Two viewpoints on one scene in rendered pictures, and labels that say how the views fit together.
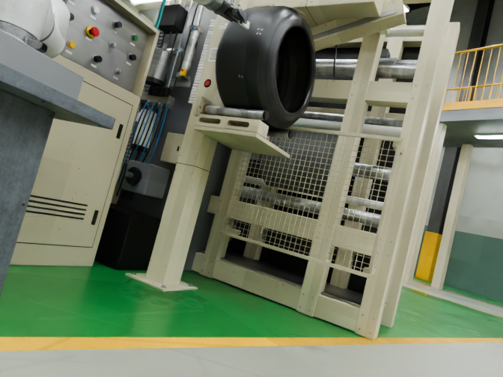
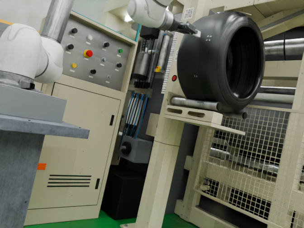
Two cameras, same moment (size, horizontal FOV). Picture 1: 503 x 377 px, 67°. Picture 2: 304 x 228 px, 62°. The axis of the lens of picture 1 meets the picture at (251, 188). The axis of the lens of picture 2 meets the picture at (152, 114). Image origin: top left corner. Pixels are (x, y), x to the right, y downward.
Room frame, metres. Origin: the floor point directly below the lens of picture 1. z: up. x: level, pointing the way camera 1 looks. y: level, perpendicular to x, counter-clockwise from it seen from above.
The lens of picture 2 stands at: (0.31, -0.05, 0.74)
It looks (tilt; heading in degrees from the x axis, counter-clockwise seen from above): 2 degrees up; 17
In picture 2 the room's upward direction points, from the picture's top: 13 degrees clockwise
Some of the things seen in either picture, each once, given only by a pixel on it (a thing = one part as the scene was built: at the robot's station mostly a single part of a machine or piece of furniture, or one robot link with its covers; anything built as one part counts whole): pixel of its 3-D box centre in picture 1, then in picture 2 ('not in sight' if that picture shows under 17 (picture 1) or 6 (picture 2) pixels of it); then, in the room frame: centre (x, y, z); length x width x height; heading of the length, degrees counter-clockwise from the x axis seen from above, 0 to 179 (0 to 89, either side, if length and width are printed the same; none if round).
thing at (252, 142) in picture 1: (243, 141); (204, 124); (1.90, 0.10, 0.80); 0.37 x 0.36 x 0.02; 149
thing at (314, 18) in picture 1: (328, 6); (274, 0); (2.09, -0.16, 1.71); 0.61 x 0.25 x 0.15; 59
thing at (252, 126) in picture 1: (230, 125); (191, 114); (1.78, 0.17, 0.83); 0.36 x 0.09 x 0.06; 59
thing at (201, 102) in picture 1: (220, 119); (185, 105); (1.99, 0.25, 0.90); 0.40 x 0.03 x 0.10; 149
